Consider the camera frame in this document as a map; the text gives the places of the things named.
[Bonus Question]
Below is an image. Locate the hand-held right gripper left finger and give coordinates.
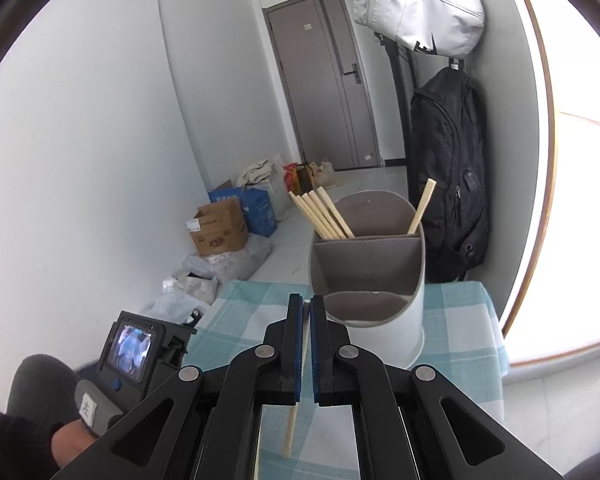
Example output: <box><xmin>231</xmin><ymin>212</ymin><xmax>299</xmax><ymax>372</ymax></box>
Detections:
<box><xmin>50</xmin><ymin>293</ymin><xmax>304</xmax><ymax>480</ymax></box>

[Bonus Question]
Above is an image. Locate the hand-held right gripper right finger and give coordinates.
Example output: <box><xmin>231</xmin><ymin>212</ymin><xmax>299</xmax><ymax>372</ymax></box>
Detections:
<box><xmin>310</xmin><ymin>294</ymin><xmax>567</xmax><ymax>480</ymax></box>

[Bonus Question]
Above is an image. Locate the white grey utensil holder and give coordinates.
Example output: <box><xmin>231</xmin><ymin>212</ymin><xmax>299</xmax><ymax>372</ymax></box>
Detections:
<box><xmin>307</xmin><ymin>190</ymin><xmax>426</xmax><ymax>368</ymax></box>

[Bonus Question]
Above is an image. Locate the pale wooden chopstick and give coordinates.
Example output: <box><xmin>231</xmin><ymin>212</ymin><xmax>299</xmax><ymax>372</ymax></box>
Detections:
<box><xmin>288</xmin><ymin>191</ymin><xmax>328</xmax><ymax>240</ymax></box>
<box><xmin>318</xmin><ymin>186</ymin><xmax>356</xmax><ymax>239</ymax></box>
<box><xmin>406</xmin><ymin>178</ymin><xmax>438</xmax><ymax>235</ymax></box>
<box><xmin>311</xmin><ymin>189</ymin><xmax>348</xmax><ymax>240</ymax></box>
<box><xmin>282</xmin><ymin>298</ymin><xmax>312</xmax><ymax>459</ymax></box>
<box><xmin>304</xmin><ymin>191</ymin><xmax>341</xmax><ymax>241</ymax></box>
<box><xmin>297</xmin><ymin>193</ymin><xmax>335</xmax><ymax>241</ymax></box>

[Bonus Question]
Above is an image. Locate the person's left forearm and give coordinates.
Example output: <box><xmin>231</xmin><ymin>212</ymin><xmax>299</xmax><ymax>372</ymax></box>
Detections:
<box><xmin>0</xmin><ymin>410</ymin><xmax>101</xmax><ymax>480</ymax></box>

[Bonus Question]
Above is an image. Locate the white plastic bag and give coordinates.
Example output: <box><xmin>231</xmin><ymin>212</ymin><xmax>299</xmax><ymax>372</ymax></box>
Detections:
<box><xmin>147</xmin><ymin>271</ymin><xmax>221</xmax><ymax>326</ymax></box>

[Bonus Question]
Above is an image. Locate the person's leg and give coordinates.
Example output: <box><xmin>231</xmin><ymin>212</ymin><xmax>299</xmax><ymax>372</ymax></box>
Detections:
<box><xmin>7</xmin><ymin>354</ymin><xmax>98</xmax><ymax>428</ymax></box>

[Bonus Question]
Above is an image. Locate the grey plastic bag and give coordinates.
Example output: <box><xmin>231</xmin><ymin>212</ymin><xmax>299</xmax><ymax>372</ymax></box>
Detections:
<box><xmin>182</xmin><ymin>234</ymin><xmax>273</xmax><ymax>281</ymax></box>

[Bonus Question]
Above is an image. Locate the teal checked tablecloth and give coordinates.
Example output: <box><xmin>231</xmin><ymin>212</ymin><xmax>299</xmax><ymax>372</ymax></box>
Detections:
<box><xmin>182</xmin><ymin>280</ymin><xmax>510</xmax><ymax>480</ymax></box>

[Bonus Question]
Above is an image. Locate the brown cardboard box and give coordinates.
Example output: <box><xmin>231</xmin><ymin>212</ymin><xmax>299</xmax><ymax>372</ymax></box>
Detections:
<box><xmin>187</xmin><ymin>197</ymin><xmax>250</xmax><ymax>257</ymax></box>

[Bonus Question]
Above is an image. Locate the blue cardboard box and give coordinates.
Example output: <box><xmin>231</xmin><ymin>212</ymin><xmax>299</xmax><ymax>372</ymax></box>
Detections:
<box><xmin>208</xmin><ymin>182</ymin><xmax>279</xmax><ymax>238</ymax></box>

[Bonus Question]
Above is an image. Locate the dark brown box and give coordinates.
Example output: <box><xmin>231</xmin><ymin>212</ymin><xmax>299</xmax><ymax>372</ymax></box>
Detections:
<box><xmin>295</xmin><ymin>162</ymin><xmax>315</xmax><ymax>193</ymax></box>

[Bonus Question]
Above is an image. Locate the beige bag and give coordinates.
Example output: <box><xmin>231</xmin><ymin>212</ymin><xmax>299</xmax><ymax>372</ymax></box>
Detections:
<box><xmin>312</xmin><ymin>160</ymin><xmax>339</xmax><ymax>189</ymax></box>

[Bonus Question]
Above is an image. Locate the cream cloth bag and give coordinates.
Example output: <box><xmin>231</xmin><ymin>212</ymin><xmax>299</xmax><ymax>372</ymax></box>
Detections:
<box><xmin>236</xmin><ymin>155</ymin><xmax>292</xmax><ymax>221</ymax></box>

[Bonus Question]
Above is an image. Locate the black backpack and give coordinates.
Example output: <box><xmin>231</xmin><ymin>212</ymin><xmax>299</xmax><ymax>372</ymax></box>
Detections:
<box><xmin>407</xmin><ymin>66</ymin><xmax>492</xmax><ymax>283</ymax></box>

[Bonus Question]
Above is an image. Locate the grey door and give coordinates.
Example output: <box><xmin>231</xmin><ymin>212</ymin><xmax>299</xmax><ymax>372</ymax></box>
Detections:
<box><xmin>261</xmin><ymin>0</ymin><xmax>383</xmax><ymax>171</ymax></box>

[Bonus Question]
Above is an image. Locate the black coat rack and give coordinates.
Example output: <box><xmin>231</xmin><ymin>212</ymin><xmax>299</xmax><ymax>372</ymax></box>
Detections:
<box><xmin>372</xmin><ymin>30</ymin><xmax>423</xmax><ymax>171</ymax></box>

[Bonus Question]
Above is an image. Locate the white hanging bag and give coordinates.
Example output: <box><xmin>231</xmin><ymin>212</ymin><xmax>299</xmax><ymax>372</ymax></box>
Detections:
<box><xmin>352</xmin><ymin>0</ymin><xmax>486</xmax><ymax>59</ymax></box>

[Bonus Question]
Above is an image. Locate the black door handle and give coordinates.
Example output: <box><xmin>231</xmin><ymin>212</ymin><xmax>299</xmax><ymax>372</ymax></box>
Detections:
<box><xmin>339</xmin><ymin>62</ymin><xmax>363</xmax><ymax>86</ymax></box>

